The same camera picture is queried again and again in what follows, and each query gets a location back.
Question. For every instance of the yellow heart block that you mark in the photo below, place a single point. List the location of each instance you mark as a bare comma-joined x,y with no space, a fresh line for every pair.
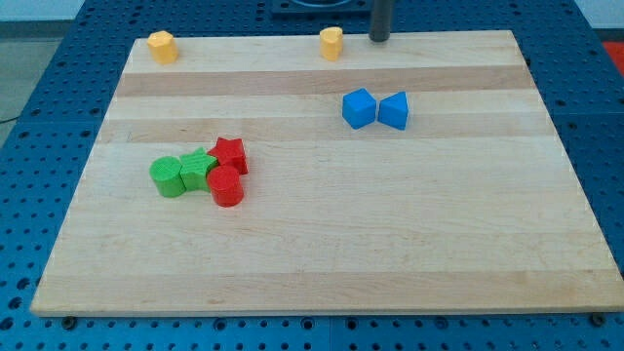
331,43

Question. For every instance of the green star block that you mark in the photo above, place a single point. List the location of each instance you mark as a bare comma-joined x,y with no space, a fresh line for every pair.
195,168

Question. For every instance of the yellow hexagon block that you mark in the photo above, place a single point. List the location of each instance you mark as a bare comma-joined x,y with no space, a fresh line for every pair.
162,47

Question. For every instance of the blue cube block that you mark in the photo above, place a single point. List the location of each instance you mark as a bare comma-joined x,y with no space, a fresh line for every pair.
359,108

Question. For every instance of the blue triangular prism block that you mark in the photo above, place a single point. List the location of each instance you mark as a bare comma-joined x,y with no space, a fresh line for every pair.
394,111

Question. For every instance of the wooden board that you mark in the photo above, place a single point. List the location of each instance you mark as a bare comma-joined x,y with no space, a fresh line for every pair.
473,209

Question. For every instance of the green cylinder block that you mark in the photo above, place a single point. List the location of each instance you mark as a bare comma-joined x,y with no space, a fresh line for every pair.
165,173

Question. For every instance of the dark cylindrical robot arm tool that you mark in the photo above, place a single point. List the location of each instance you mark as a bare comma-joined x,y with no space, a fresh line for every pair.
381,15

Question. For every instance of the red star block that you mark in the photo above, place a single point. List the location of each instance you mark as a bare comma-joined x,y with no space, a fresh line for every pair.
230,152

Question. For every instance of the red cylinder block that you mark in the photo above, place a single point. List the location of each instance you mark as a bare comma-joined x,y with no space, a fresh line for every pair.
226,186

